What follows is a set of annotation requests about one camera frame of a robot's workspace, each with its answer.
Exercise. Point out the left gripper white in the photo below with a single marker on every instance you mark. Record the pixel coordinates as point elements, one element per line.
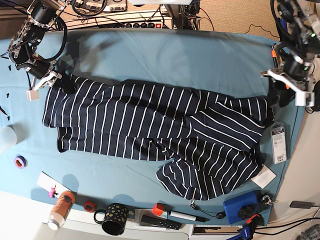
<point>278,94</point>

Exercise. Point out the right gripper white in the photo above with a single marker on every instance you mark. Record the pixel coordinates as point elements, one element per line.
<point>57,81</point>

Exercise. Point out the navy white striped t-shirt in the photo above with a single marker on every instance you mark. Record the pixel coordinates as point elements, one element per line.
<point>209,142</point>

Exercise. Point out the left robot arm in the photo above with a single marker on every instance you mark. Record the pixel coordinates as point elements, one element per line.
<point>299,31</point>

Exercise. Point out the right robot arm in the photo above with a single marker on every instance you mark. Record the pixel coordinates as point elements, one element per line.
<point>42,16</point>

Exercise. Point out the black computer mouse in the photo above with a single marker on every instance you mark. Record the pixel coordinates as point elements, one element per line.
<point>316,91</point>

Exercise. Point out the clear plastic blister pack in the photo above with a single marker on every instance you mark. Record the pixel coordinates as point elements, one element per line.
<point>278,142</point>

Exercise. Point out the orange black utility knife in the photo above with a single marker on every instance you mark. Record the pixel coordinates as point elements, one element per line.
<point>276,57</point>

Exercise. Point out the teal table cloth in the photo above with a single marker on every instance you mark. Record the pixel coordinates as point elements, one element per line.
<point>226,63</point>

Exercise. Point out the translucent white cup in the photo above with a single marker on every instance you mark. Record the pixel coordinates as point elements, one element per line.
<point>8,138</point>

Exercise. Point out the white square paper packet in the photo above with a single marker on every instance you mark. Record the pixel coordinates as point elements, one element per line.
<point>264,177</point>

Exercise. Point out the black power strip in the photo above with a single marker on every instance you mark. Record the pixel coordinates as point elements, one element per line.
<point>149,25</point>

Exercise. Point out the purple tape roll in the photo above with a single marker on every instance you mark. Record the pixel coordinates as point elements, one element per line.
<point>20,162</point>

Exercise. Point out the white paper sheet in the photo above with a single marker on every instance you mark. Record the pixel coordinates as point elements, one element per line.
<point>46,182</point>

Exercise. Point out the silver carabiner keyring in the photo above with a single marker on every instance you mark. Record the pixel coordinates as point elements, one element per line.
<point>267,200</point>

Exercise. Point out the black power adapter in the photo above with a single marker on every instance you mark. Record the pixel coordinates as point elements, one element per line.
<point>301,204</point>

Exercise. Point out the blue plastic box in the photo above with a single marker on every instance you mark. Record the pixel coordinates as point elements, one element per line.
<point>233,205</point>

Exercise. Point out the black knob on box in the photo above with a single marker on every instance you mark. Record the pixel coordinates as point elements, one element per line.
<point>246,211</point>

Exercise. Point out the orange bottle white cap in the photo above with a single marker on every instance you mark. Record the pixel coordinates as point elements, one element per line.
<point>61,210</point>

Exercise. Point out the red tape roll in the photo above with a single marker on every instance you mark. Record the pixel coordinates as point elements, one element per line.
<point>89,206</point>

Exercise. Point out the blue orange clamp bottom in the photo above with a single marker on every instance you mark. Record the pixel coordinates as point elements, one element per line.
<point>248,230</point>

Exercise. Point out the black mug gold pattern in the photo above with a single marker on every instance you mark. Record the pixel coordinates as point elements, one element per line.
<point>114,220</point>

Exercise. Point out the orange red cube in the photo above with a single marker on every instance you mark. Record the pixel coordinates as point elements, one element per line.
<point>158,209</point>

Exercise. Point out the white black marker pen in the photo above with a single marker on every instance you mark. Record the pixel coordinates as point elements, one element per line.
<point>185,216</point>

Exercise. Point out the black remote control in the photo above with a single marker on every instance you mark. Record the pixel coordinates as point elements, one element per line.
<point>161,222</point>

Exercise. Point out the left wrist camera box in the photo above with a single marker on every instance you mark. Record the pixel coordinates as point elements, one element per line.
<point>304,99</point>

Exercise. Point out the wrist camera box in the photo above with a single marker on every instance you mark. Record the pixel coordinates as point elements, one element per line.
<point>304,99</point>
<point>33,95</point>

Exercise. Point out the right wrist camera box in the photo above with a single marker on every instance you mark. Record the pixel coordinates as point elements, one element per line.
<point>33,95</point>

